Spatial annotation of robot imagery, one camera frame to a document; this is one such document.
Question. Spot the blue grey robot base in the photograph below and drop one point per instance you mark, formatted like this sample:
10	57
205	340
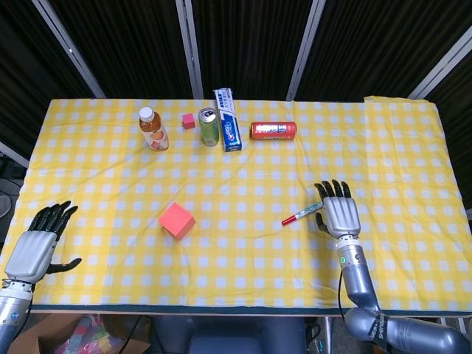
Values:
228	333

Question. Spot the large pink cube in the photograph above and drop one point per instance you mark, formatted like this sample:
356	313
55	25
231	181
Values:
177	220

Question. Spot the silver aluminium frame post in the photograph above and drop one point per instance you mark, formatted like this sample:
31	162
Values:
190	48
68	48
13	153
305	49
440	68

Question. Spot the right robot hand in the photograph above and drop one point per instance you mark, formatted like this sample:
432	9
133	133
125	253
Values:
341	215

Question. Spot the blue white toothpaste box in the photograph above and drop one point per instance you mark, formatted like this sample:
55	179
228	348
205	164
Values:
228	119

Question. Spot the yellow checkered tablecloth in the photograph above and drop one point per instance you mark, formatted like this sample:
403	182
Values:
236	258

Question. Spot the small pink cube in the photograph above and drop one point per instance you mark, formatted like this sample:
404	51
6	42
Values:
188	120

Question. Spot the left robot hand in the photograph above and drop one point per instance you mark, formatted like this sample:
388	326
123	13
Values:
31	254

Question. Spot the colourful foam blocks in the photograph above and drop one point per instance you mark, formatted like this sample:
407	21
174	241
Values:
92	337

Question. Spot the orange tea bottle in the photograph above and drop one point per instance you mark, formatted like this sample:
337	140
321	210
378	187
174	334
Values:
153	130

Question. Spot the red-capped marker pen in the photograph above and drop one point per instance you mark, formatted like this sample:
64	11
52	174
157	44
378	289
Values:
302	214

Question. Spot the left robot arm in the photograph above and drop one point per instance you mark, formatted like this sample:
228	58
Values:
11	309

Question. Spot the green drink can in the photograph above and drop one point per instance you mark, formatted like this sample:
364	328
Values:
209	127

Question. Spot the cardboard box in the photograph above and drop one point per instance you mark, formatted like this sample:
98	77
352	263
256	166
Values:
44	337

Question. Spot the red soda can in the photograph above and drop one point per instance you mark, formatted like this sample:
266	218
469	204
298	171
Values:
273	131

